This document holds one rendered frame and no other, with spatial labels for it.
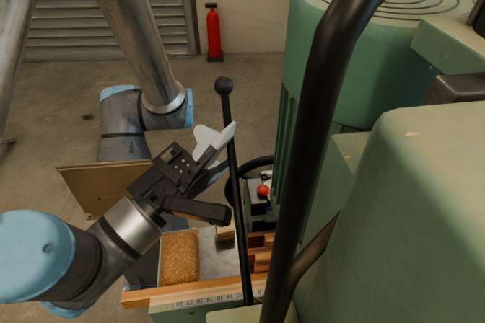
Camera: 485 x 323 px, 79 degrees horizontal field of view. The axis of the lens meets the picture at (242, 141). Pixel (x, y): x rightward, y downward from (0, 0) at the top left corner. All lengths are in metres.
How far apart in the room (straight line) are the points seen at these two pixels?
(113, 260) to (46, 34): 3.63
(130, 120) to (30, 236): 0.78
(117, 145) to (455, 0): 0.99
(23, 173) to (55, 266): 2.26
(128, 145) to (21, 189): 1.49
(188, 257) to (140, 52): 0.52
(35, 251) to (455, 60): 0.38
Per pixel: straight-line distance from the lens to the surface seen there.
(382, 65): 0.25
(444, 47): 0.20
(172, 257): 0.74
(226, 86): 0.52
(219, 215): 0.48
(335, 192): 0.27
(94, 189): 1.21
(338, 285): 0.18
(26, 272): 0.38
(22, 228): 0.39
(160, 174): 0.52
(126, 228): 0.48
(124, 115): 1.12
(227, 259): 0.76
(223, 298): 0.67
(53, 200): 2.32
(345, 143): 0.26
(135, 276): 1.66
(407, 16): 0.27
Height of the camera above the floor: 1.58
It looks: 42 degrees down
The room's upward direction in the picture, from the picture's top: straight up
